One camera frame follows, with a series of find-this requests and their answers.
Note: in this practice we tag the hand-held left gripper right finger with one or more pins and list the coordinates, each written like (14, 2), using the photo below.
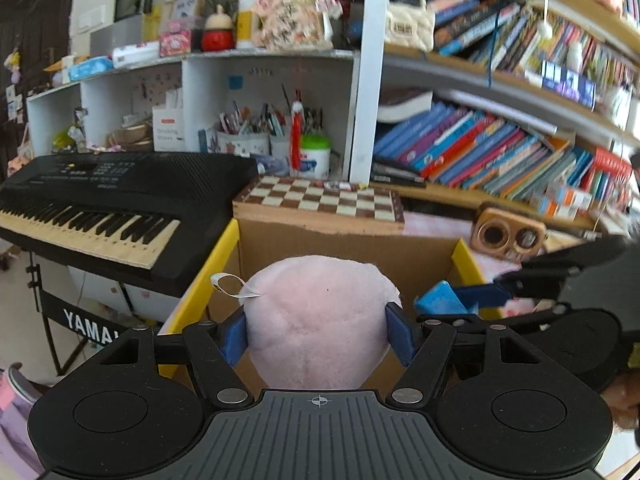
(400, 335)

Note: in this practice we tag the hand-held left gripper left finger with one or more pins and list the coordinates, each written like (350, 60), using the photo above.
(234, 337)

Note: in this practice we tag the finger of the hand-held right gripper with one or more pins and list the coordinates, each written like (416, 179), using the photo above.
(482, 296)
(535, 316)

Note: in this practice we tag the light blue small packet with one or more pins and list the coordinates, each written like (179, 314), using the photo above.
(440, 300)

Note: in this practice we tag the pink plush toy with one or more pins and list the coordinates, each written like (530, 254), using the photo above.
(320, 320)

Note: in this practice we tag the yellow cardboard box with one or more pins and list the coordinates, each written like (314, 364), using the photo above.
(350, 246)

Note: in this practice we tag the person's right hand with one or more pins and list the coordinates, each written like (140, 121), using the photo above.
(627, 402)

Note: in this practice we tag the brown retro radio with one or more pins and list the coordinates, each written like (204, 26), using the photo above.
(505, 227)

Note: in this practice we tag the orange and white small box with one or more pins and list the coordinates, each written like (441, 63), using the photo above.
(547, 206)
(572, 197)

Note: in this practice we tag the dark flat book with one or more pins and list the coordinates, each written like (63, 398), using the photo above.
(395, 175)

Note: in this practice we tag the black keyboard stand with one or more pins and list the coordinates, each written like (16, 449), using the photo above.
(80, 320)

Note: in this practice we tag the wooden chessboard box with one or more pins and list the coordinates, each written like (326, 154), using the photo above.
(320, 201)

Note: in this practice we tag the thick red book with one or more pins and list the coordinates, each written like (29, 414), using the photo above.
(612, 175)

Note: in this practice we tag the black electronic keyboard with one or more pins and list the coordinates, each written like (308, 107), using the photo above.
(125, 185)

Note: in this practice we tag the white printed pen cup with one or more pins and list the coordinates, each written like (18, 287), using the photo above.
(242, 144)

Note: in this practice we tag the white jar with green lid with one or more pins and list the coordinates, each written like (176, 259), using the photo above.
(315, 157)

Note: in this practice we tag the thick white-paged book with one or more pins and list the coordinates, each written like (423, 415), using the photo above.
(405, 105)

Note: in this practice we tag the red tassel ornament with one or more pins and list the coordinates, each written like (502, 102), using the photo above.
(297, 135)

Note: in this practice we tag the bunch of pens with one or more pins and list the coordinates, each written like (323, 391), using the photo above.
(250, 121)

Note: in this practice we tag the white box with red label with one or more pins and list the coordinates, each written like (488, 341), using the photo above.
(167, 130)

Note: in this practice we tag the white cubby shelf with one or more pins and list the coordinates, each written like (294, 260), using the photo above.
(200, 64)

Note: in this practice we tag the white quilted handbag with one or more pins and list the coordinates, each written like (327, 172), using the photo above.
(407, 25)

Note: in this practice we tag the white and red packet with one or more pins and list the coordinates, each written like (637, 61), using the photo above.
(135, 55)

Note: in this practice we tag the pink patterned box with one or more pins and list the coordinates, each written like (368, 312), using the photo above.
(175, 42)

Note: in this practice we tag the red round doll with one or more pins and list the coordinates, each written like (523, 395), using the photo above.
(218, 35)

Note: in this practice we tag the blue tissue packet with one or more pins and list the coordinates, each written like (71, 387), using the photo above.
(90, 67)

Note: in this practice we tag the yellow and white bottle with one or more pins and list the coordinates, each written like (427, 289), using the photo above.
(247, 22)

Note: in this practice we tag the silver box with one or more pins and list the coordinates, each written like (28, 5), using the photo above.
(115, 37)

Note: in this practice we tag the floral fabric bag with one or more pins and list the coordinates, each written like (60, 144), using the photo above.
(295, 15)

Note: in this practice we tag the wooden framed card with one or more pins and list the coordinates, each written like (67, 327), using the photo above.
(184, 7)

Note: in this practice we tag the dark wooden door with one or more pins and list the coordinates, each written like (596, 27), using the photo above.
(35, 35)

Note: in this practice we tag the wooden bookshelf with white post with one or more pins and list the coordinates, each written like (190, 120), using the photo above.
(367, 60)

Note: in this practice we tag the black picture frame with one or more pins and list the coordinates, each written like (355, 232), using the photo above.
(130, 5)

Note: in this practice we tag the white wall switch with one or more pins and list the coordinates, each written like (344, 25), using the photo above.
(89, 19)

